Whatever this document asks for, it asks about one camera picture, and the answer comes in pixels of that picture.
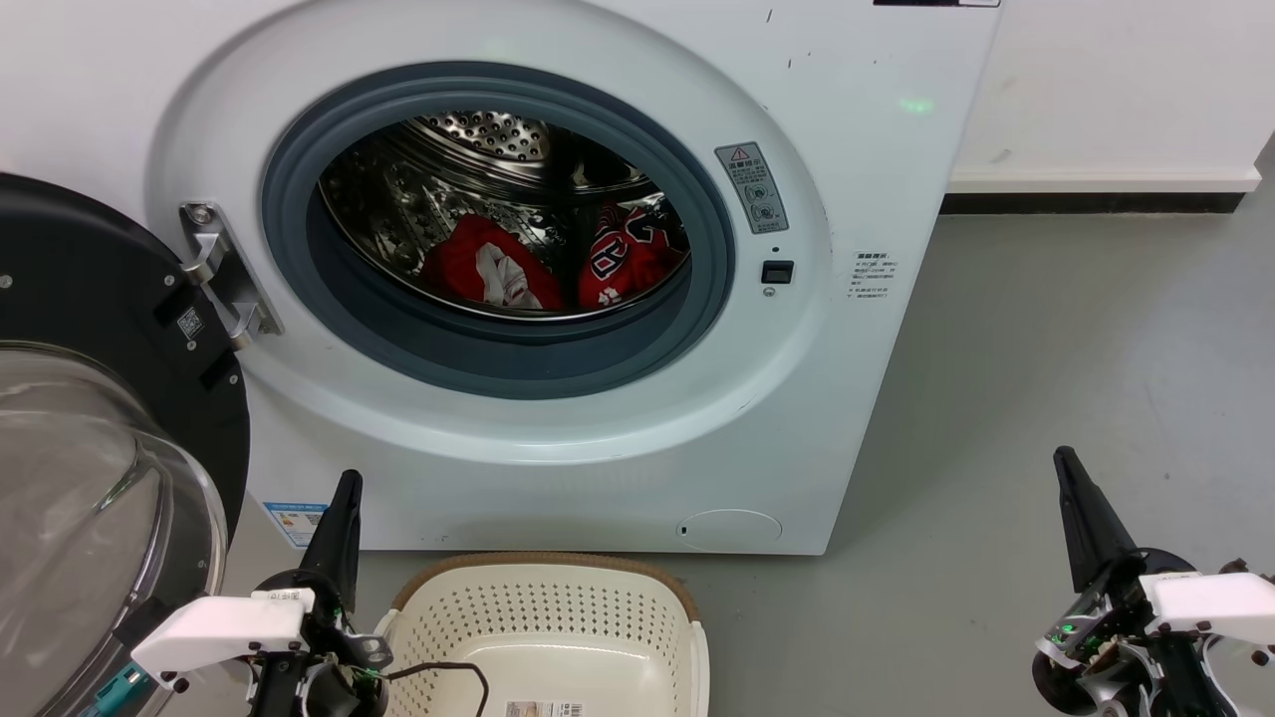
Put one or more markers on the printed paper label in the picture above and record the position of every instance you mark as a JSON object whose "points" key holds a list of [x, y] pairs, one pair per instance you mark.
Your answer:
{"points": [[543, 709]]}

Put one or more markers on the washing machine door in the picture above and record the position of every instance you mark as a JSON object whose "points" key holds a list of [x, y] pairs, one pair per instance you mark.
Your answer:
{"points": [[90, 289]]}

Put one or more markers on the red garment with white lining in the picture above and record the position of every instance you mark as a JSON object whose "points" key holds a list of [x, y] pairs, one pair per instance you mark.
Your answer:
{"points": [[463, 254]]}

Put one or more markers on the cream perforated laundry basket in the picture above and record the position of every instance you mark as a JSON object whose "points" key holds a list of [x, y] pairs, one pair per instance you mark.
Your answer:
{"points": [[538, 617]]}

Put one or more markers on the blue energy label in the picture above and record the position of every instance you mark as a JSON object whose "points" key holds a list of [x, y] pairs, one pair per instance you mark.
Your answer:
{"points": [[294, 523]]}

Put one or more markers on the grey rubber door gasket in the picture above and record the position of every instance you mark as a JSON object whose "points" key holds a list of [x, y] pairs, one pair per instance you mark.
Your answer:
{"points": [[498, 358]]}

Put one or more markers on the round filter cover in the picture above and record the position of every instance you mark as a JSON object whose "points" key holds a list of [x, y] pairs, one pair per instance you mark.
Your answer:
{"points": [[729, 530]]}

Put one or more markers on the stainless steel washing machine drum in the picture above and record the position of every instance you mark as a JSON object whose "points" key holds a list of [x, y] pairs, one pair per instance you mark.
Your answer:
{"points": [[398, 189]]}

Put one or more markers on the white front-load washing machine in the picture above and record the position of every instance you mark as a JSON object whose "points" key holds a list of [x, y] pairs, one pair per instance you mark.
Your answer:
{"points": [[558, 488]]}

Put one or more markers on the white text label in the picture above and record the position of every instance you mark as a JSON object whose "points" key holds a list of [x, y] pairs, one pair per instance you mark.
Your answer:
{"points": [[872, 276]]}

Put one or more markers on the grey warning sticker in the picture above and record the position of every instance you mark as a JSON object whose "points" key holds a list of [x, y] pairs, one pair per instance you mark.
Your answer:
{"points": [[752, 187]]}

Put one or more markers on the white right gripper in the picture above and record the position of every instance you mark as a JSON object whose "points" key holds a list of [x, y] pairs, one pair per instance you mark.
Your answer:
{"points": [[1210, 602]]}

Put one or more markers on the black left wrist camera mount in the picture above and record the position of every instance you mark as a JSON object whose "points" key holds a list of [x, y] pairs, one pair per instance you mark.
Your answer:
{"points": [[139, 619]]}

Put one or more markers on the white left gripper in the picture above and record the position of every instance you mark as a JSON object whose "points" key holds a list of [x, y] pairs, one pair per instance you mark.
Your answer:
{"points": [[224, 627]]}

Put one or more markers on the white baseboard ledge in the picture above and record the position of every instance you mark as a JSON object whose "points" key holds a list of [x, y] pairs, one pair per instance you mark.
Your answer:
{"points": [[1096, 180]]}

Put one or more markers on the black control panel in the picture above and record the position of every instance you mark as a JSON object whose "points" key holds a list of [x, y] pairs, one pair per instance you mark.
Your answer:
{"points": [[936, 2]]}

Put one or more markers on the silver metal door hinge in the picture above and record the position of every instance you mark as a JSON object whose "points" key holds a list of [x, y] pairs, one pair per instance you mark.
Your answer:
{"points": [[224, 274]]}

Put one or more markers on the black skirting strip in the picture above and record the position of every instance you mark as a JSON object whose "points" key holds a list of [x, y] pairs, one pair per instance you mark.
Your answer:
{"points": [[1086, 203]]}

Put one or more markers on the small QR code sticker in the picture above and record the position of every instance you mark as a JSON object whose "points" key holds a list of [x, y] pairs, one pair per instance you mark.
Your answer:
{"points": [[190, 324]]}

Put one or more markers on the red jersey with white lettering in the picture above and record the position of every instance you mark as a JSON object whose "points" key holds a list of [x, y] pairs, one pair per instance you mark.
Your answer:
{"points": [[623, 264]]}

